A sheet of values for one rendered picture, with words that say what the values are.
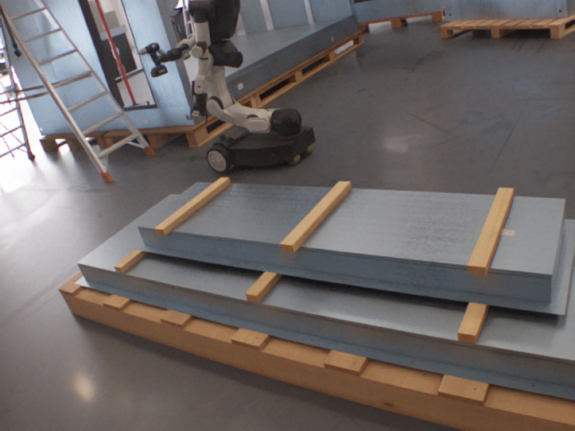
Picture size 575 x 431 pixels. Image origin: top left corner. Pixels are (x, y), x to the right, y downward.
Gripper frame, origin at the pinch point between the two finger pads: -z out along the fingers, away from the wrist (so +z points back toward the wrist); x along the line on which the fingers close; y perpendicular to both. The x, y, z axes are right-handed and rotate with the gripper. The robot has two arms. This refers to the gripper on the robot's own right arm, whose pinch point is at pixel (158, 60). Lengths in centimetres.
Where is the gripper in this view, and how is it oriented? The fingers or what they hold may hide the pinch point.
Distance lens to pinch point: 382.3
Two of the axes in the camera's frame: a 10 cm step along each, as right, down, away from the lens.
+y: 2.3, 8.6, 4.5
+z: 6.5, -4.8, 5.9
